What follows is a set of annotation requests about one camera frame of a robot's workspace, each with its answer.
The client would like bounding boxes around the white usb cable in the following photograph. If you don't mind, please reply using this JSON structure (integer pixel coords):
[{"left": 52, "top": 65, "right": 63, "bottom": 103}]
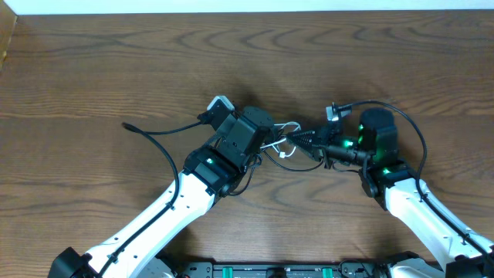
[{"left": 260, "top": 121, "right": 302, "bottom": 159}]

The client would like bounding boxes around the long black usb cable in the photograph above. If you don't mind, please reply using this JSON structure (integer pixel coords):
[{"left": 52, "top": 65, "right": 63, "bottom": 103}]
[{"left": 231, "top": 148, "right": 325, "bottom": 197}]

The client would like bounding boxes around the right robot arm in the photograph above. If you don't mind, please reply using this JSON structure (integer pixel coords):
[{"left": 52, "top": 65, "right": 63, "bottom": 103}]
[{"left": 287, "top": 108, "right": 493, "bottom": 277}]

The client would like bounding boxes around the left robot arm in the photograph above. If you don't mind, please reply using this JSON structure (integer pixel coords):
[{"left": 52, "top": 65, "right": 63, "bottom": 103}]
[{"left": 49, "top": 107, "right": 274, "bottom": 277}]

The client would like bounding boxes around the right camera black cable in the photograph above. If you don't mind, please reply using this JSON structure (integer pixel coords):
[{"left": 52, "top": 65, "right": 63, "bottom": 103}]
[{"left": 335, "top": 100, "right": 494, "bottom": 259}]

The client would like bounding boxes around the camera black cable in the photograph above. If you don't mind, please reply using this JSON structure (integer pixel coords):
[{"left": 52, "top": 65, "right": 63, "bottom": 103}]
[
  {"left": 335, "top": 100, "right": 494, "bottom": 259},
  {"left": 98, "top": 120, "right": 205, "bottom": 278}
]

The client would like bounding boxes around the left camera black cable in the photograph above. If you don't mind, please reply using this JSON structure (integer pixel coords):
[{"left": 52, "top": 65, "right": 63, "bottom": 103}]
[{"left": 98, "top": 120, "right": 205, "bottom": 278}]

